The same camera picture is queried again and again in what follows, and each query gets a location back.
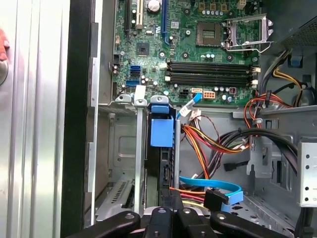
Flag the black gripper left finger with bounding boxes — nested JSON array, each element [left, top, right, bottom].
[[65, 189, 174, 238]]

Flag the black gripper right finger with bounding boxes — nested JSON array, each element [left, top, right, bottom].
[[172, 189, 291, 238]]

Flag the hard disk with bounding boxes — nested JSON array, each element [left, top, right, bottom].
[[146, 103, 177, 199]]

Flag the small round black tool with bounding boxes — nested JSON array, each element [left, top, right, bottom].
[[0, 60, 9, 86]]

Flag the grey metal disk bay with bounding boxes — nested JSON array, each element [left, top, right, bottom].
[[98, 94, 180, 221]]

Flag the person's hand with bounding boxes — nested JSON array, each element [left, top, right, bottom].
[[0, 28, 10, 61]]

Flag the grey metal drive cage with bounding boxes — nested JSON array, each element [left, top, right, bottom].
[[247, 106, 317, 224]]

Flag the black RAM slot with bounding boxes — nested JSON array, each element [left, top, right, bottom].
[[166, 66, 260, 73], [166, 73, 258, 80], [166, 79, 258, 86], [166, 61, 260, 67]]

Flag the black open PC case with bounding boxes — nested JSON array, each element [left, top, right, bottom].
[[60, 0, 317, 238]]

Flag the square black chipset chip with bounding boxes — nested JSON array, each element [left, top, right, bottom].
[[136, 42, 151, 57]]

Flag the green motherboard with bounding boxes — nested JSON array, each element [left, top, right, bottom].
[[112, 0, 261, 105]]

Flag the CPU socket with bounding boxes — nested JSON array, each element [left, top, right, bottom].
[[196, 21, 222, 47]]

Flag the blue plastic drive latch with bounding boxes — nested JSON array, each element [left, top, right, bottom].
[[289, 54, 304, 67]]

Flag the blue expansion slot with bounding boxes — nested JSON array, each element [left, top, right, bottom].
[[161, 0, 171, 45]]

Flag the black expansion slot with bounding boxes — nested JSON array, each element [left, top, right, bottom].
[[124, 0, 132, 37]]

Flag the white expansion slot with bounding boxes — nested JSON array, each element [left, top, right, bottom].
[[135, 0, 144, 29]]

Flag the blue wire with black plug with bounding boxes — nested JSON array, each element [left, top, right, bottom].
[[179, 176, 243, 213]]

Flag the black wire with loose plug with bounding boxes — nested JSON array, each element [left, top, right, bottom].
[[224, 161, 250, 173]]

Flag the short blue wire white label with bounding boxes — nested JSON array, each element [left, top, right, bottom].
[[177, 93, 203, 117]]

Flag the red orange wire bundle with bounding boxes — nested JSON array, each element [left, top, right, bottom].
[[244, 93, 295, 129]]

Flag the yellow black supply wires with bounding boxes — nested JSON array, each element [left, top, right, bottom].
[[260, 49, 310, 107]]

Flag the thin wire locking lever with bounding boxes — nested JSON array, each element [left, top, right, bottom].
[[224, 41, 274, 54]]

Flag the metal socket cover frame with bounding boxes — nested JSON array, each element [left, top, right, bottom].
[[226, 13, 274, 52]]

